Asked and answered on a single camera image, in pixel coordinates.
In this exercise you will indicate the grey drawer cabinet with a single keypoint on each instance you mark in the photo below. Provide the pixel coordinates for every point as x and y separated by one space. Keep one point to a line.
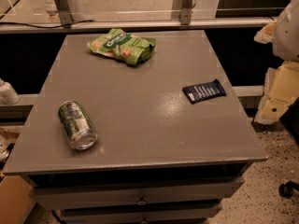
158 158

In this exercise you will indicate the grey metal bracket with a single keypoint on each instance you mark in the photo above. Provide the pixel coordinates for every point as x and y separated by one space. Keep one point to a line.
64 13
185 12

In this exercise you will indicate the green rice chip bag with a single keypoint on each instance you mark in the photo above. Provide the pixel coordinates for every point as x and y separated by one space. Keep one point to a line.
122 46

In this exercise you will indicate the green soda can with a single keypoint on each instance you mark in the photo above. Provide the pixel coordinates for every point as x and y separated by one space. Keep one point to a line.
78 128

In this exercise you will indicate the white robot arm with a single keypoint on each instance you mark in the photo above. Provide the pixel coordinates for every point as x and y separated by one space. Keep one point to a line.
286 33

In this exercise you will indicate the grey metal bracket left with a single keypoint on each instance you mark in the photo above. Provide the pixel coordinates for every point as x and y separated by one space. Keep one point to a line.
64 13

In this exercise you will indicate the black caster wheel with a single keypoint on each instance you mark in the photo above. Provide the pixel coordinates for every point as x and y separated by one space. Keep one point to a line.
286 190

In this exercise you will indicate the grey metal bracket right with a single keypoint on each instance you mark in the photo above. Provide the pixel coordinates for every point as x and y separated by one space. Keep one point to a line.
185 12

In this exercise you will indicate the white pipe left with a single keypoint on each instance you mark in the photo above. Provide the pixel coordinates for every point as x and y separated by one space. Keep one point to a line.
7 93

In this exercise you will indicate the dark blue snack packet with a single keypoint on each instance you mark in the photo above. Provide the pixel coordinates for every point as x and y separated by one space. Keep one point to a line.
204 91

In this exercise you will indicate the cardboard box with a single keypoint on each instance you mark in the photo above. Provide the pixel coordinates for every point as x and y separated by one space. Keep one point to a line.
15 203

